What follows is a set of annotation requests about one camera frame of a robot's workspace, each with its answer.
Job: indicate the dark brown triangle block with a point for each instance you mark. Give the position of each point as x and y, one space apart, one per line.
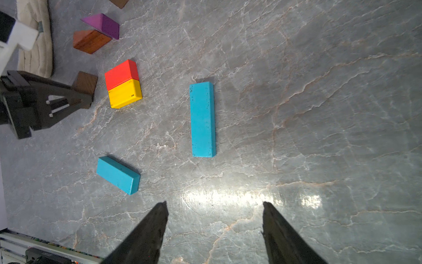
85 83

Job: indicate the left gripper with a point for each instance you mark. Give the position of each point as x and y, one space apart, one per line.
52 102

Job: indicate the reddish brown triangle block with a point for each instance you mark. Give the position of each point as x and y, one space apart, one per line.
89 41

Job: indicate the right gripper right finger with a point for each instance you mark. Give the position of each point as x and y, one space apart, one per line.
283 244

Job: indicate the long teal block lying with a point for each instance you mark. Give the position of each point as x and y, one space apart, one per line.
202 120

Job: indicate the short teal block upright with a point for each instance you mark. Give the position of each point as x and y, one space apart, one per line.
117 174

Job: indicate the beige work glove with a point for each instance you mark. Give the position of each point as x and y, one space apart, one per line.
37 58

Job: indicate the purple triangle block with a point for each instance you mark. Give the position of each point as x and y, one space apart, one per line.
104 24

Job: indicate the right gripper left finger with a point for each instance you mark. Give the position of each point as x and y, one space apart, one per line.
143 244

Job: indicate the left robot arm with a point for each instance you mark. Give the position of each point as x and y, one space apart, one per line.
12 37

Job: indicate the red rectangular block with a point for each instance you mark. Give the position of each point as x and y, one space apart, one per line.
120 74

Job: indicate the yellow rectangular block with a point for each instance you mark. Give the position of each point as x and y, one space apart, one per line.
125 94

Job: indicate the small black controller board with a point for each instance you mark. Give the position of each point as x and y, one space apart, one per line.
37 256

